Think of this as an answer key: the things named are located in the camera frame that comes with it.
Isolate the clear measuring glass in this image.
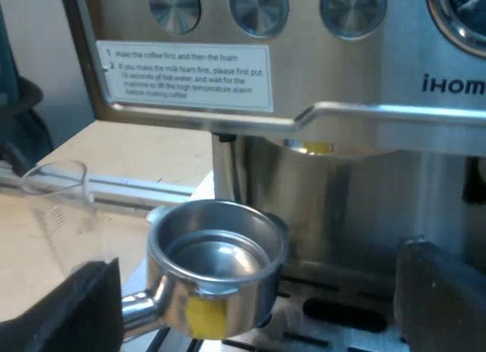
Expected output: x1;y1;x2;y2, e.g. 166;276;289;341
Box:
19;160;111;279

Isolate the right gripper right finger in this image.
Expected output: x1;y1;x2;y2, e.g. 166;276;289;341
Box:
393;240;486;352

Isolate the aluminium rail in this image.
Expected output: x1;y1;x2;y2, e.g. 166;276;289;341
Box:
0;165;198;209

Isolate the filter holder with red-ended handle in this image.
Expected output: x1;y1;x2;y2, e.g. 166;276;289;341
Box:
120;200;290;339

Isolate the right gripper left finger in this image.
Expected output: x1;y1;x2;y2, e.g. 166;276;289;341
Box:
0;256;125;352

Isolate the steel espresso machine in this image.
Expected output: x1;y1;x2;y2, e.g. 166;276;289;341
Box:
58;0;486;352

